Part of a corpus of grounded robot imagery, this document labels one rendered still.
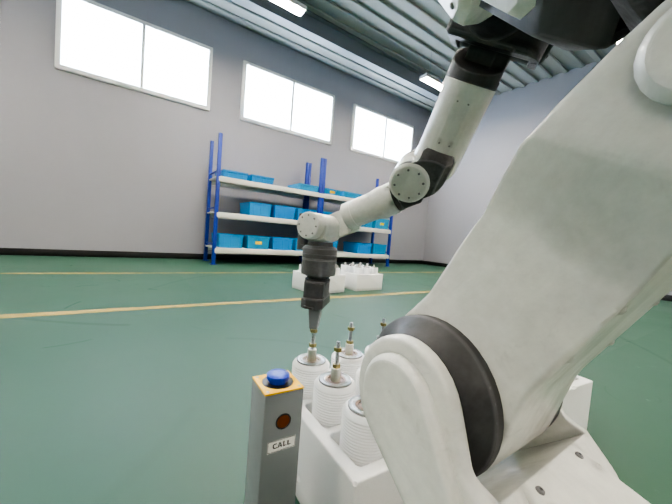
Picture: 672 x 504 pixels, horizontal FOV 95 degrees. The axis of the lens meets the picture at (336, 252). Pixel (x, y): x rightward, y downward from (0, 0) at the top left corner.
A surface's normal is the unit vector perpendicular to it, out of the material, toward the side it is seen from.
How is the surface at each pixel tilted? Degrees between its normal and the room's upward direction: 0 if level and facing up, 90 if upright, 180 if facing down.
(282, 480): 90
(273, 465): 90
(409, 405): 90
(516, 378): 90
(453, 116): 117
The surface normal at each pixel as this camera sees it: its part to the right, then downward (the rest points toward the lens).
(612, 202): -0.88, 0.33
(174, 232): 0.56, 0.09
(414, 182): -0.32, 0.48
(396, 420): -0.82, -0.04
